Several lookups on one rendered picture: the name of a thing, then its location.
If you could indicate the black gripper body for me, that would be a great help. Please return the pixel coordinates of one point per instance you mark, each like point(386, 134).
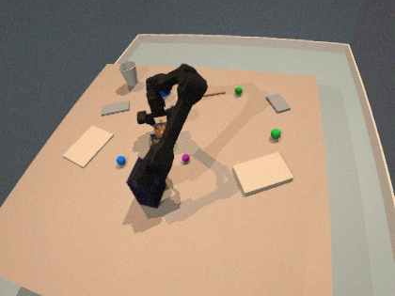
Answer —
point(155, 111)

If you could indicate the purple ball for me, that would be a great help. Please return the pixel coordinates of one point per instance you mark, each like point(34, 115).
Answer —
point(185, 157)

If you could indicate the green ball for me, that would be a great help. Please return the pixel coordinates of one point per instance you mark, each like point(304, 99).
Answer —
point(275, 133)
point(238, 90)

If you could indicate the tan flat rectangular slab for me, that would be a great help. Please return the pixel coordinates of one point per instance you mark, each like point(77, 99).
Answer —
point(262, 173)

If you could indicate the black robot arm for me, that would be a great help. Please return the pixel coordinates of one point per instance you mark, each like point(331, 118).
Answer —
point(191, 88)

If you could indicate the blue mug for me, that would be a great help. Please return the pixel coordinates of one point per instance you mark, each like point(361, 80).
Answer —
point(163, 94)

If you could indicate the blue ball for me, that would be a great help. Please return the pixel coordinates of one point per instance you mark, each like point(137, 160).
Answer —
point(121, 160)

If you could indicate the beige flat rectangular board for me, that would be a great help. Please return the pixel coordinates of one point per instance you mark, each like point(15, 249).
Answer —
point(88, 145)

